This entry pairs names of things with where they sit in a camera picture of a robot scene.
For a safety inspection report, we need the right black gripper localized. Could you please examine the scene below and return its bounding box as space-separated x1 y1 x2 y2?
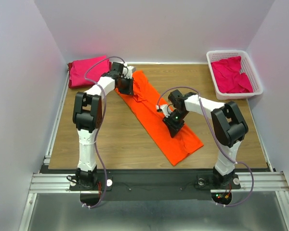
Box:
162 109 188 138

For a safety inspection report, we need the pink plastic basket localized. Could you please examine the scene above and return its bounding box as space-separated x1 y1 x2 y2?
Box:
206 50 263 100

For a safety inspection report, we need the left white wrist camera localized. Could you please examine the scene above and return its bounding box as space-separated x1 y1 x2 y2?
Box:
122 63 136 79

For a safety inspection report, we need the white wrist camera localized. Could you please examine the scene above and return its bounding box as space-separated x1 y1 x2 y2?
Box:
156 104 169 116
122 63 136 79

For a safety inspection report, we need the aluminium frame rail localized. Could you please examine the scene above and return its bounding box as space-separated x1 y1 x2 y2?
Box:
18 64 289 231

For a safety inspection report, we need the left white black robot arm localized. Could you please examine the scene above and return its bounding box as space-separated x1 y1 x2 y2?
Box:
70 62 136 190

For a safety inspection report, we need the crumpled pink t shirt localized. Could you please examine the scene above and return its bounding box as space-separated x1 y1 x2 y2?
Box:
211 56 253 94

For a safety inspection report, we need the folded pink t shirt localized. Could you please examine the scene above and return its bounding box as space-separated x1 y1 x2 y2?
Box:
70 55 111 87

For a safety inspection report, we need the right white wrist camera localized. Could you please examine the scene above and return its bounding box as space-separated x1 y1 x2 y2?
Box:
156 104 169 116

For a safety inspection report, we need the orange t shirt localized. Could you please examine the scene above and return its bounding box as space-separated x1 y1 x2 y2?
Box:
119 70 204 166

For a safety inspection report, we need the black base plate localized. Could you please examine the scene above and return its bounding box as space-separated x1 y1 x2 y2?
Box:
38 168 241 202

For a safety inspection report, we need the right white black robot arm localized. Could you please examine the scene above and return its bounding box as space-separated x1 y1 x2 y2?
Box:
156 88 249 188

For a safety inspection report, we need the folded dark red t shirt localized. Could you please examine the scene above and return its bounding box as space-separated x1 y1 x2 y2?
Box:
67 60 112 90

